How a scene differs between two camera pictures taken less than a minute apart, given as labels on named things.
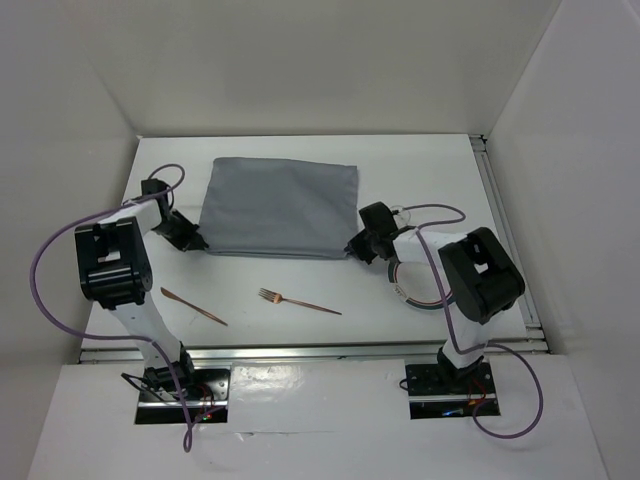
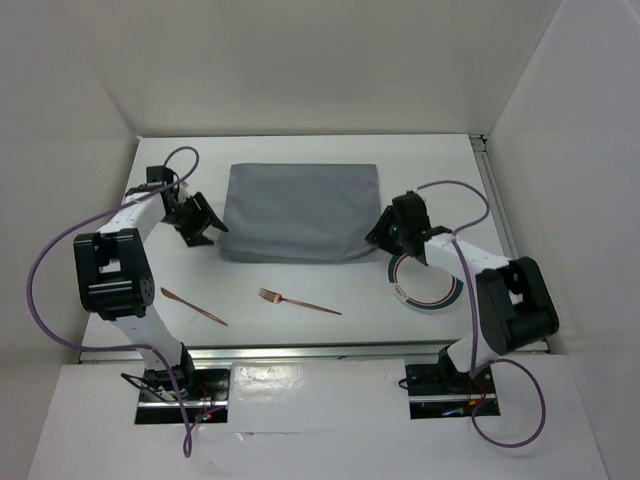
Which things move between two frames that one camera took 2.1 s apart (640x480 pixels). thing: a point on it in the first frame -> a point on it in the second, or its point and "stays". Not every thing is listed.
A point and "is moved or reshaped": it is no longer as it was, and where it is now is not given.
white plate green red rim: (415, 283) stays
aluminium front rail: (147, 354) stays
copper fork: (276, 298) stays
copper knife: (193, 307) stays
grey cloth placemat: (280, 209) is moved or reshaped
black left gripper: (190, 239) -> (201, 219)
